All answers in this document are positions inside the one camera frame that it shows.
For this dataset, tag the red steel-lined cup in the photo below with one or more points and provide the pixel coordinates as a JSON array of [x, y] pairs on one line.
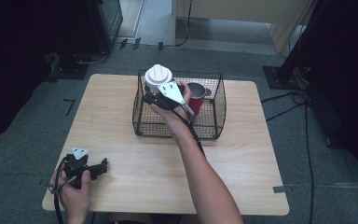
[[197, 101]]

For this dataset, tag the black stand base plate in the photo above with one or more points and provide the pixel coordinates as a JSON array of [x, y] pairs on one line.
[[276, 77]]

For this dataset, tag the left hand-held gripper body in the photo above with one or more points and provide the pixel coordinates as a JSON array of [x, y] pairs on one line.
[[76, 166]]

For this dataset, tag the light wooden cabinet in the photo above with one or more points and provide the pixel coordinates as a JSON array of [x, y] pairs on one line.
[[245, 12]]

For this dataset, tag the dark curtain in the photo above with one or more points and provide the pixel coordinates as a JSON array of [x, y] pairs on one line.
[[18, 56], [345, 77]]

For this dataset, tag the person's right hand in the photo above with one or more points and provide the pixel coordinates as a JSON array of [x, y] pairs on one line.
[[174, 116]]

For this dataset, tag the person's left hand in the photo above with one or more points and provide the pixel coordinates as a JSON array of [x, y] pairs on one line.
[[74, 197]]

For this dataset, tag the black equipment case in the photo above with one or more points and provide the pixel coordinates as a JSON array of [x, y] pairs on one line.
[[107, 21]]

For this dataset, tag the round dark sticker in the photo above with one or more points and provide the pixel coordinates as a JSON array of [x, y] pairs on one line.
[[209, 92]]

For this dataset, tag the grey tape piece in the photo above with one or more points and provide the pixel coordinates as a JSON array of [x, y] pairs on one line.
[[279, 189]]

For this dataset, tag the black flat floor base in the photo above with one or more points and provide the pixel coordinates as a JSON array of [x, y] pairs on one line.
[[70, 70]]

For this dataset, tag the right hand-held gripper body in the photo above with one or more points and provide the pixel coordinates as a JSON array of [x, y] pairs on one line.
[[169, 95]]

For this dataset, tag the clear cup with white lid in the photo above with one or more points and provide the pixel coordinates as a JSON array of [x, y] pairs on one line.
[[158, 76]]

